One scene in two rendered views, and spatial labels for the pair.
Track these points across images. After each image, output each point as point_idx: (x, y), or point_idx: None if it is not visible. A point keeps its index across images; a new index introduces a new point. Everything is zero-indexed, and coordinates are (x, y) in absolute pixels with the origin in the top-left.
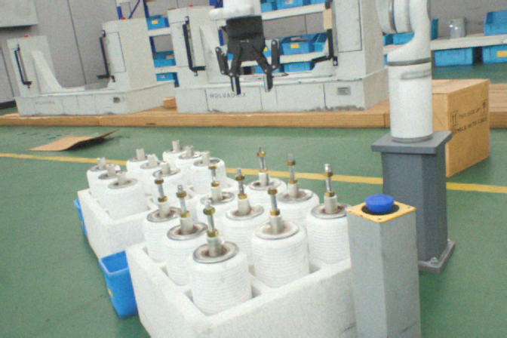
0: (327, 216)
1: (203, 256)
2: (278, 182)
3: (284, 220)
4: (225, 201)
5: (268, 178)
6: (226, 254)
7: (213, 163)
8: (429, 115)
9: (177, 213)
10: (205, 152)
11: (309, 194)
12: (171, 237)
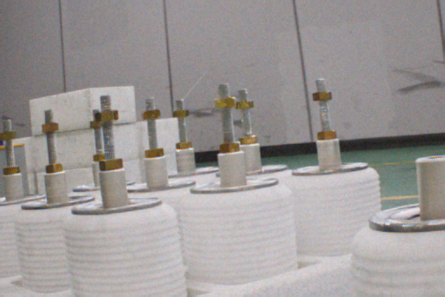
0: (28, 195)
1: (201, 170)
2: (81, 207)
3: (89, 188)
4: (209, 184)
5: (101, 192)
6: (169, 173)
7: (219, 95)
8: None
9: (302, 170)
10: (428, 157)
11: (28, 204)
12: (268, 165)
